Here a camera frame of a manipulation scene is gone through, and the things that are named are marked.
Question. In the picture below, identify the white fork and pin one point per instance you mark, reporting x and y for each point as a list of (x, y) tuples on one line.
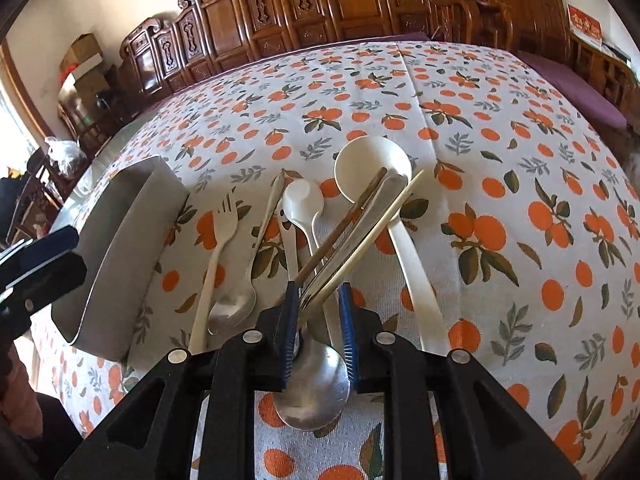
[(220, 245)]

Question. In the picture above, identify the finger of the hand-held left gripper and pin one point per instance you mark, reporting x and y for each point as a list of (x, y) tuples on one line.
[(55, 277), (50, 245)]

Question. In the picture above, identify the orange print tablecloth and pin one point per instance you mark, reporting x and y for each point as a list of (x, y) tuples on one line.
[(500, 160)]

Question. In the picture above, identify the red wall sign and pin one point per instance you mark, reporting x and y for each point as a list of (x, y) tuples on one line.
[(585, 24)]

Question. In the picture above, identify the cream chopstick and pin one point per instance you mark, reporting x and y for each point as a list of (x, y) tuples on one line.
[(382, 220)]

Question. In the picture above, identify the brown wooden chopstick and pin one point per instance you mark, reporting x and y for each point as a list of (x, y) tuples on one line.
[(345, 220)]

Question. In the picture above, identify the white cardboard box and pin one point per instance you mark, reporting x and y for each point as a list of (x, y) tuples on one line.
[(89, 69)]

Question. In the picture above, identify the long carved wooden sofa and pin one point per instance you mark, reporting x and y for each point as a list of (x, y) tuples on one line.
[(310, 0)]

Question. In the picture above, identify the rectangular metal tray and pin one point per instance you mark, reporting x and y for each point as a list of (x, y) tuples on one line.
[(125, 260)]

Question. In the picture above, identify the window with wooden frame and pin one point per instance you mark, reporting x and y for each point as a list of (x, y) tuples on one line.
[(15, 110)]

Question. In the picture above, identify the large white spoon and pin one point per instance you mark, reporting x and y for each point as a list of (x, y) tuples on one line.
[(360, 160)]

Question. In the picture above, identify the small white spoon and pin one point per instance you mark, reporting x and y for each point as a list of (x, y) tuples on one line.
[(302, 200)]

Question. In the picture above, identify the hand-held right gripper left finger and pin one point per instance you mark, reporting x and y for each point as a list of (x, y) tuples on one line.
[(288, 330)]

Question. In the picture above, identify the small metal spoon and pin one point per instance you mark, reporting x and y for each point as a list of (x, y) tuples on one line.
[(232, 310)]

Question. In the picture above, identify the clear plastic bag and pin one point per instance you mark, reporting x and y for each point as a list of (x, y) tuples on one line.
[(62, 152)]

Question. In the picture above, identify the dark wooden chair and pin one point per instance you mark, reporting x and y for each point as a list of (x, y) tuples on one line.
[(35, 195)]

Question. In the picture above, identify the long purple seat cushion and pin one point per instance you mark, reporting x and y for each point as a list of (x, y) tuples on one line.
[(390, 36)]

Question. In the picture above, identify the white utensil with face holes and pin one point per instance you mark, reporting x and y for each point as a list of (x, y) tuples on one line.
[(289, 250)]

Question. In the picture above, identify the person's black pants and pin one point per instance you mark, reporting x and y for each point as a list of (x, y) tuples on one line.
[(55, 430)]

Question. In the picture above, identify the large metal spoon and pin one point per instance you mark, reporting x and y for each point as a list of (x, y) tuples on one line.
[(315, 395)]

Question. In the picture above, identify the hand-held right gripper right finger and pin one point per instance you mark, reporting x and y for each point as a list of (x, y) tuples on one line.
[(348, 330)]

